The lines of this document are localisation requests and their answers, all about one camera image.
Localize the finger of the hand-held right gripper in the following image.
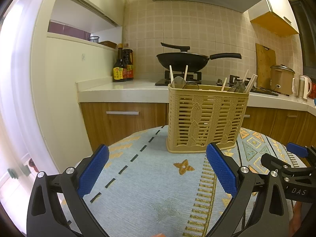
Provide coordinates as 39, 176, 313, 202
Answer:
286, 142, 316, 160
261, 153, 294, 177

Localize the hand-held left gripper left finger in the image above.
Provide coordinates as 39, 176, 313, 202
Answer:
26, 143, 110, 237

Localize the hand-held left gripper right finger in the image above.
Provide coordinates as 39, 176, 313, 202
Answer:
206, 142, 297, 237

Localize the beige plastic utensil basket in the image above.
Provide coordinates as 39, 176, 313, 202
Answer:
166, 83, 250, 153

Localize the person's right forearm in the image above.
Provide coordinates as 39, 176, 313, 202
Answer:
291, 201, 307, 230

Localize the patterned blue tablecloth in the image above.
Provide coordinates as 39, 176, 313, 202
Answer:
60, 125, 309, 237

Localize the white electric kettle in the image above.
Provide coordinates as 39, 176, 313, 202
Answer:
296, 75, 313, 101

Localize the beige rice cooker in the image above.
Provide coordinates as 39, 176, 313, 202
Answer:
270, 65, 296, 95

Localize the wooden cutting board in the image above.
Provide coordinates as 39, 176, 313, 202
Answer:
255, 43, 276, 89

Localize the yellow label soy sauce bottle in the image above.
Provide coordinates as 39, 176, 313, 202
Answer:
113, 44, 124, 82

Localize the red label sauce bottle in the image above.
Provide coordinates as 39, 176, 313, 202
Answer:
123, 43, 134, 81

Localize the black glass gas stove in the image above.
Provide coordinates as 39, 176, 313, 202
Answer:
155, 71, 279, 96

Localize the dark window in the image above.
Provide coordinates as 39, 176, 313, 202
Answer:
289, 0, 316, 74

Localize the white door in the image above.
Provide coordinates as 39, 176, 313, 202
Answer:
0, 2, 62, 218

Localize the black wok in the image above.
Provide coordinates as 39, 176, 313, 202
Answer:
156, 53, 242, 72

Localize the brown wooden box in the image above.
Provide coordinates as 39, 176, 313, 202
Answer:
98, 41, 117, 49

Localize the wall cabinet orange underside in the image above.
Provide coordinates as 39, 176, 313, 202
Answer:
248, 0, 300, 36

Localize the glass wok lid black handle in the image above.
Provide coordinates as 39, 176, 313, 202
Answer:
161, 42, 210, 56

